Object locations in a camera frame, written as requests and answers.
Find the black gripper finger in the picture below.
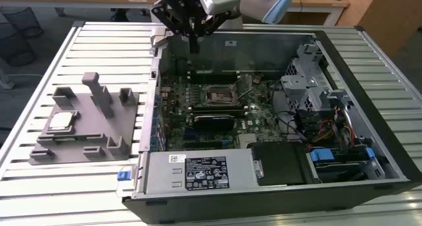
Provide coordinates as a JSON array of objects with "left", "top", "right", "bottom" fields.
[
  {"left": 151, "top": 0, "right": 196, "bottom": 54},
  {"left": 195, "top": 12, "right": 234, "bottom": 54}
]

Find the metal socket cover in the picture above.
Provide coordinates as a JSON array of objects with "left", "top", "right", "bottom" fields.
[{"left": 232, "top": 75, "right": 254, "bottom": 98}]

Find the silver CPU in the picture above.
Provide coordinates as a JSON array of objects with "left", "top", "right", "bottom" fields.
[{"left": 48, "top": 111, "right": 76, "bottom": 132}]

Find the CPU socket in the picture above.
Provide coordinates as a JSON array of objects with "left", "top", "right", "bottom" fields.
[{"left": 204, "top": 84, "right": 239, "bottom": 105}]

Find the black office chair base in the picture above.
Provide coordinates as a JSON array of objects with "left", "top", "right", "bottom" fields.
[{"left": 109, "top": 8, "right": 148, "bottom": 23}]

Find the black RAM slot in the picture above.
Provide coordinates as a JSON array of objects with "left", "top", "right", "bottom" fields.
[
  {"left": 187, "top": 76, "right": 240, "bottom": 85},
  {"left": 191, "top": 110, "right": 247, "bottom": 117},
  {"left": 187, "top": 71, "right": 240, "bottom": 78},
  {"left": 191, "top": 105, "right": 247, "bottom": 112}
]

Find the silver metal drive cage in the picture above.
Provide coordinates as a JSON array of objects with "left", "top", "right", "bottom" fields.
[{"left": 279, "top": 43, "right": 347, "bottom": 113}]

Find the green motherboard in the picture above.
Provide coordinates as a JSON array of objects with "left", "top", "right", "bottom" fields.
[{"left": 157, "top": 71, "right": 299, "bottom": 152}]

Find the small black graphics card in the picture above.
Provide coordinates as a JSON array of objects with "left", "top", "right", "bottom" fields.
[{"left": 192, "top": 114, "right": 238, "bottom": 132}]

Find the black mesh waste bin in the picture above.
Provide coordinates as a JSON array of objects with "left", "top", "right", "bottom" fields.
[
  {"left": 1, "top": 7, "right": 44, "bottom": 38},
  {"left": 0, "top": 23, "right": 36, "bottom": 66}
]

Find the small silver heatsink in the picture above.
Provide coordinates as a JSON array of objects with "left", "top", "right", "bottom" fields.
[{"left": 239, "top": 134, "right": 258, "bottom": 147}]

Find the grey parts rack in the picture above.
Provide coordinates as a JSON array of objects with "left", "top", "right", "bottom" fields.
[{"left": 28, "top": 72, "right": 141, "bottom": 165}]

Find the green RAM stick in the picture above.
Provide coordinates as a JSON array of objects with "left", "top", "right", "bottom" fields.
[{"left": 53, "top": 135, "right": 101, "bottom": 140}]

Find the grey metal stand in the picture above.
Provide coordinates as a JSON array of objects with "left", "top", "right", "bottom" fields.
[{"left": 0, "top": 59, "right": 16, "bottom": 90}]

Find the wooden cabinet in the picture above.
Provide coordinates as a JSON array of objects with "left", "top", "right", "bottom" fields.
[{"left": 358, "top": 0, "right": 422, "bottom": 57}]

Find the silver metal support bar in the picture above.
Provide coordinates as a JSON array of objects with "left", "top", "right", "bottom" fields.
[{"left": 326, "top": 90, "right": 373, "bottom": 150}]

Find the black plastic shroud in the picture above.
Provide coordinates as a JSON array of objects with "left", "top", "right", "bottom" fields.
[{"left": 246, "top": 141, "right": 319, "bottom": 186}]

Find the grey power supply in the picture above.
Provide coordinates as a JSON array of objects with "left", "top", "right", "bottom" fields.
[{"left": 141, "top": 148, "right": 262, "bottom": 196}]

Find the blue disk carrier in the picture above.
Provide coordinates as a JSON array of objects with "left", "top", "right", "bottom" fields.
[{"left": 310, "top": 148, "right": 336, "bottom": 164}]

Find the black open PC case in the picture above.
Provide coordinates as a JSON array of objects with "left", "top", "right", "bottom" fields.
[{"left": 115, "top": 27, "right": 422, "bottom": 225}]

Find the silver disk bay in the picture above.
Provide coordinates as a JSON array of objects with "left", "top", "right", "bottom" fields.
[{"left": 304, "top": 146, "right": 389, "bottom": 184}]

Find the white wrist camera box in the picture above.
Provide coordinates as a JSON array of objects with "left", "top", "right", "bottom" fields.
[{"left": 195, "top": 0, "right": 242, "bottom": 15}]

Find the black wire bundle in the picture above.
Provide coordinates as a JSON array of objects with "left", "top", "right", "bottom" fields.
[{"left": 271, "top": 84, "right": 320, "bottom": 144}]

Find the red yellow wire bundle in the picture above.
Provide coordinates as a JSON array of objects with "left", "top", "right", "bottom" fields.
[{"left": 308, "top": 107, "right": 359, "bottom": 149}]

